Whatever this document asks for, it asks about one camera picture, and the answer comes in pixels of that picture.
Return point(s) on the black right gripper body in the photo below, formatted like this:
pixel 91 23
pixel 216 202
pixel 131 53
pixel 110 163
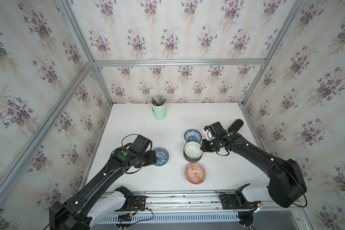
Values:
pixel 209 145

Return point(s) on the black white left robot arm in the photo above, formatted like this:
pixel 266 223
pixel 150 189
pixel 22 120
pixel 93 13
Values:
pixel 85 209

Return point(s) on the aluminium front rail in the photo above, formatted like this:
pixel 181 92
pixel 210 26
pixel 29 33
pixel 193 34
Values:
pixel 186 201

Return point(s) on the white slotted cable duct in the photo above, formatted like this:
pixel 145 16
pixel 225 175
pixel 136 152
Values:
pixel 188 217

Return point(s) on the white green patterned bowl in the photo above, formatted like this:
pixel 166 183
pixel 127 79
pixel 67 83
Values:
pixel 193 150

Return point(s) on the blue rose bowl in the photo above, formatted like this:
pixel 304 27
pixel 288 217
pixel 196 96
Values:
pixel 193 135

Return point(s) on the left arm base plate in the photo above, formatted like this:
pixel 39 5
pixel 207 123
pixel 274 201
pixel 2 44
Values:
pixel 132 202

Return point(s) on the blue floral swirl bowl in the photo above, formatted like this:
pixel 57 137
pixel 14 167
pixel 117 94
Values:
pixel 162 156

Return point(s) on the orange patterned bowl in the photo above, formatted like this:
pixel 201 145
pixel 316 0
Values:
pixel 195 173

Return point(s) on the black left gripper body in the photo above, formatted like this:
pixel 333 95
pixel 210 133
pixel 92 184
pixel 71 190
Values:
pixel 146 159

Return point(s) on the dark navy petal bowl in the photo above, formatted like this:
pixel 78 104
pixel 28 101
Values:
pixel 192 160

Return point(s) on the mint green cup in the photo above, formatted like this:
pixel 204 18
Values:
pixel 160 111

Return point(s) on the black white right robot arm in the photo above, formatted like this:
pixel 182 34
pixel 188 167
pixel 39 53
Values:
pixel 286 183

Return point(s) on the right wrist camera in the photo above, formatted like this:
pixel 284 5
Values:
pixel 208 134

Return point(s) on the colourful sticks bundle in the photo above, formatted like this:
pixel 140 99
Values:
pixel 158 100

